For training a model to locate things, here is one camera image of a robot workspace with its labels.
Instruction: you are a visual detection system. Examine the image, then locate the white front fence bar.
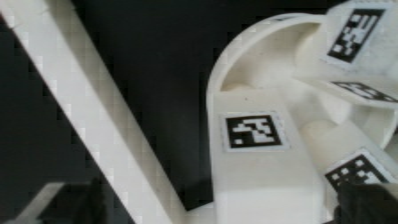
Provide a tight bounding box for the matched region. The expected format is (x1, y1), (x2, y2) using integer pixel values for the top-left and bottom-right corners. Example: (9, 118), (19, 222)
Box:
(0, 0), (222, 224)

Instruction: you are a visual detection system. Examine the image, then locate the round white stool seat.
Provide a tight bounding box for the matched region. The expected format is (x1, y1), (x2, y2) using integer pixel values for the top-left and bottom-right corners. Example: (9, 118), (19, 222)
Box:
(208, 14), (398, 151)

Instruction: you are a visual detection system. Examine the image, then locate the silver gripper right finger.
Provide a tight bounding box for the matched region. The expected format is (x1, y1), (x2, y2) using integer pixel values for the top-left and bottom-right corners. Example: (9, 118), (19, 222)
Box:
(332, 183), (398, 224)

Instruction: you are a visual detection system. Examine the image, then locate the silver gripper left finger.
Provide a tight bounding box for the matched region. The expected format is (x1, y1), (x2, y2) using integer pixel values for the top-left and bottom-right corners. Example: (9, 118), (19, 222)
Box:
(7, 178), (106, 224)

